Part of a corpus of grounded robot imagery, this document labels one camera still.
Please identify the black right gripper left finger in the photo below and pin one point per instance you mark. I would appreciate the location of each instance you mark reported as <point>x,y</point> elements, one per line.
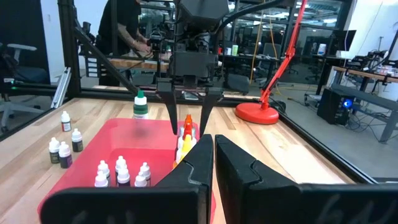
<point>140,205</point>

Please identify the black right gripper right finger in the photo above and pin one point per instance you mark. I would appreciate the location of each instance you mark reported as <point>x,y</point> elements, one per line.
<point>280,205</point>

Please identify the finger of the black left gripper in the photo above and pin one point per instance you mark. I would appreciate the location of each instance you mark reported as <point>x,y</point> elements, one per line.
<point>166,90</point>
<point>211,96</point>

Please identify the small white-capped dropper bottle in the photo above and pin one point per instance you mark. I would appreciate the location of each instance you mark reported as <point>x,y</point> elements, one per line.
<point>145,169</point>
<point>103,166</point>
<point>140,182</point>
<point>77,144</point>
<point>101,180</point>
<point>123,177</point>
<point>120,162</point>
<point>54,155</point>
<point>65,160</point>

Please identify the green food colouring bottle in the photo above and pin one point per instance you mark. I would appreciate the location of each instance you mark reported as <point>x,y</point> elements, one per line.
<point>140,109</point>

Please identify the orange food colouring bottle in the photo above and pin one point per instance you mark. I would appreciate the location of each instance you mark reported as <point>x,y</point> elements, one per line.
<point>188,119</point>

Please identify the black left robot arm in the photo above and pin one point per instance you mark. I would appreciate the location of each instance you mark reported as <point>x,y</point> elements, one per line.
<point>202,12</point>

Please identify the red cup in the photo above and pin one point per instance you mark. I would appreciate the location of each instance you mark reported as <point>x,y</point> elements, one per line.
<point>220,51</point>

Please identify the wooden workbench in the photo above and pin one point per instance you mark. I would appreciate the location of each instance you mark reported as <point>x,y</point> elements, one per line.
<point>133,64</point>

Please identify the green white container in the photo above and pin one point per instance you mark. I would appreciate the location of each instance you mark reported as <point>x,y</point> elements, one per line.
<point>235,50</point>

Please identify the red desk lamp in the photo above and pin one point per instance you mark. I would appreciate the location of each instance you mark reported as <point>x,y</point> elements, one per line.
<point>256,113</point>

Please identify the black background desk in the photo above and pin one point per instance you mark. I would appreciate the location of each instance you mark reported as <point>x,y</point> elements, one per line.
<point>248,57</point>

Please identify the red translucent plastic bin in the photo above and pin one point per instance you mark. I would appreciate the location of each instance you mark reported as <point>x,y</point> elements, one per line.
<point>140,140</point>

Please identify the person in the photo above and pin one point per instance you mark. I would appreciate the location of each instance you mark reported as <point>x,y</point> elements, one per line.
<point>121,18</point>

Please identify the silver aluminium extrusion bar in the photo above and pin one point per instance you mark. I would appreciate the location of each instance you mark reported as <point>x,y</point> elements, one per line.
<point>60,90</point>

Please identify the small red-labelled dropper bottle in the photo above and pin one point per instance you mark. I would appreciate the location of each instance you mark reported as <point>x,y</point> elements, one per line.
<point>66,124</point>

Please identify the black computer tower blue light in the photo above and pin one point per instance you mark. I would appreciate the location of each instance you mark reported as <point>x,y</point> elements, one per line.
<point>331,105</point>

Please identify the black office chair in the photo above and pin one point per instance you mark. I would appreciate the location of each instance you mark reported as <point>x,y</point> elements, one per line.
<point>28,74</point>

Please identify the wooden desk black legs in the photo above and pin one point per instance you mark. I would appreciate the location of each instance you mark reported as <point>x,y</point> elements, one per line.
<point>363,74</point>

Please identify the black aluminium table frame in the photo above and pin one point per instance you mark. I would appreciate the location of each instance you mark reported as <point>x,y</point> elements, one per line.
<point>68,46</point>

